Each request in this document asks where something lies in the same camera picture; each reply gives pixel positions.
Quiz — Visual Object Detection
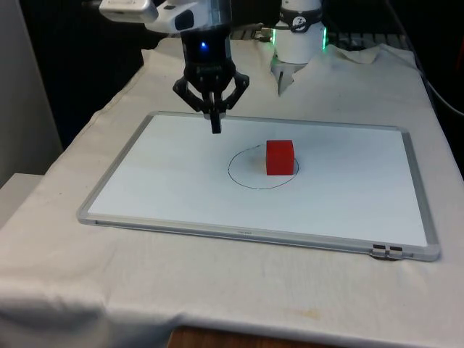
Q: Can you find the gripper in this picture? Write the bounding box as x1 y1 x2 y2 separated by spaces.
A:
173 30 251 136

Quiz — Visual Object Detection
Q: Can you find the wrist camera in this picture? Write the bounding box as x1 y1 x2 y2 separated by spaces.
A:
99 0 160 23

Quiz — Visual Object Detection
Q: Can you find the whiteboard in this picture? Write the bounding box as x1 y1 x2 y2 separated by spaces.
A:
76 110 442 262

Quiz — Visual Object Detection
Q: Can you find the black cable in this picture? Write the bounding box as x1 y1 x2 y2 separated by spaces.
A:
389 0 464 114

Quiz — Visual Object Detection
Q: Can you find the red cube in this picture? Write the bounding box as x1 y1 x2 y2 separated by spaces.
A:
265 139 295 177

